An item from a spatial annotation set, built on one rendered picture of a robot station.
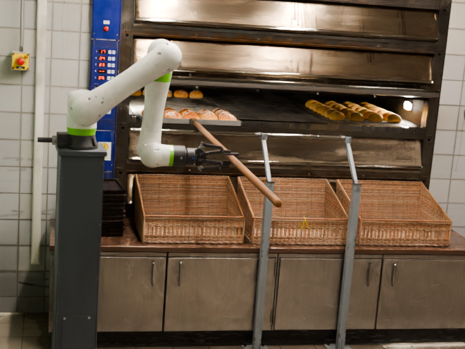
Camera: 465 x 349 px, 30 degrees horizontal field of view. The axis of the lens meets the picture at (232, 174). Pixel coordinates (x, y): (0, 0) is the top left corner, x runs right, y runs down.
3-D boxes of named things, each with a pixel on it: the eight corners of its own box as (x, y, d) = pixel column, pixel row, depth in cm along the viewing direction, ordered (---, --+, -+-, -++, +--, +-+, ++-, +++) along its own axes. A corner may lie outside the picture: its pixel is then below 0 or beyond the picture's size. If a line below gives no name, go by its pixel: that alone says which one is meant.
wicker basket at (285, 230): (232, 221, 515) (235, 175, 509) (323, 222, 527) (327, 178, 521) (250, 245, 468) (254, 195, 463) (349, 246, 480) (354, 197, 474)
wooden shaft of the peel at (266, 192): (282, 208, 307) (283, 199, 307) (274, 208, 307) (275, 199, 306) (198, 126, 470) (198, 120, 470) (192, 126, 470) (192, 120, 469)
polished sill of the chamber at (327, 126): (127, 120, 497) (128, 113, 497) (421, 133, 535) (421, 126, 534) (129, 122, 492) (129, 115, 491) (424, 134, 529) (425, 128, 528)
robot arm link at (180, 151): (173, 168, 372) (174, 147, 370) (169, 163, 383) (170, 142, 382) (187, 169, 374) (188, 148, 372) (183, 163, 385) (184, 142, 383)
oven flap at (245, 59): (132, 69, 485) (133, 34, 487) (429, 86, 522) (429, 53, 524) (133, 67, 481) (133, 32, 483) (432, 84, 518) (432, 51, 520)
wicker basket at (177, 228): (131, 219, 502) (133, 172, 496) (226, 220, 515) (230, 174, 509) (140, 244, 456) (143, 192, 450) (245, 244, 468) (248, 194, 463)
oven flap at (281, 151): (127, 161, 496) (128, 126, 498) (420, 170, 533) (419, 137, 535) (128, 160, 492) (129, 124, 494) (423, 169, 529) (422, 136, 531)
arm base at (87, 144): (38, 149, 367) (38, 135, 366) (36, 142, 381) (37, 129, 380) (99, 150, 374) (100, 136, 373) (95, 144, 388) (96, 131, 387)
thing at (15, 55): (11, 68, 473) (11, 50, 471) (30, 70, 475) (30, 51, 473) (10, 70, 466) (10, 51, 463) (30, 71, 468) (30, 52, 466)
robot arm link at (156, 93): (147, 80, 374) (171, 83, 377) (143, 77, 385) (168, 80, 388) (136, 162, 381) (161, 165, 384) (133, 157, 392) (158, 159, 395)
